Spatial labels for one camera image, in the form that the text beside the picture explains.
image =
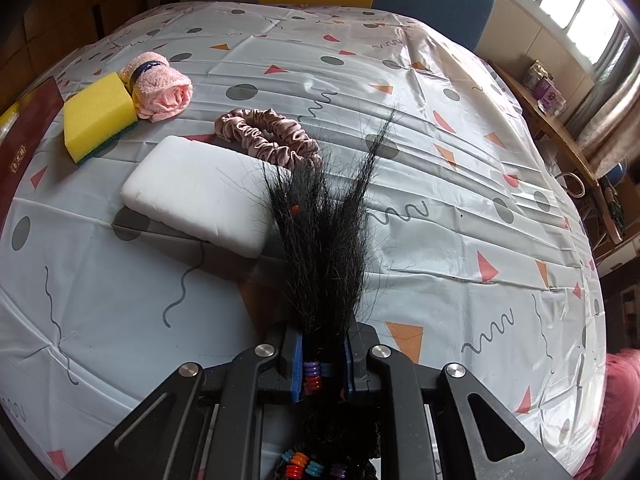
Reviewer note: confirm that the pink towel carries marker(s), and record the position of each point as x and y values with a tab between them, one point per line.
160	92

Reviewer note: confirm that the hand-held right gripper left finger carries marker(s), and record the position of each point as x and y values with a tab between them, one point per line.
299	360

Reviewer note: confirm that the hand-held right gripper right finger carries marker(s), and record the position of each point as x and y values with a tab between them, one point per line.
348	360

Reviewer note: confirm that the black beaded wig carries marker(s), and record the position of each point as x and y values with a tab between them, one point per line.
320	260

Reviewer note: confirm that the dark red gold-lined box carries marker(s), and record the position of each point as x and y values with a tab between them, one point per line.
30	130

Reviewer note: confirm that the yellow sponge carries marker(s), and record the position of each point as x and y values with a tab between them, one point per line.
95	110

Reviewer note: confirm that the barred window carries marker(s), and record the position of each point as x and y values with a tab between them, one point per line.
565	0

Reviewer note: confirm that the wooden side desk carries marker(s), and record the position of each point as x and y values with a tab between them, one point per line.
555	130

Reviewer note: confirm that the wooden wardrobe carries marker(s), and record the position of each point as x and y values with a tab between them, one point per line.
75	5

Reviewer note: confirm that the pink cloth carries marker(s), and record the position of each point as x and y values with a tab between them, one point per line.
622	410

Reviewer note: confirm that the pink satin scrunchie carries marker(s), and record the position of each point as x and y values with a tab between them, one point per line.
260	132

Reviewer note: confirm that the beige patterned curtain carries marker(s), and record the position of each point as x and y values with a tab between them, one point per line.
610	110

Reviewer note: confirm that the white foam sponge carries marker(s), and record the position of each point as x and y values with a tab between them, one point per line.
190	195

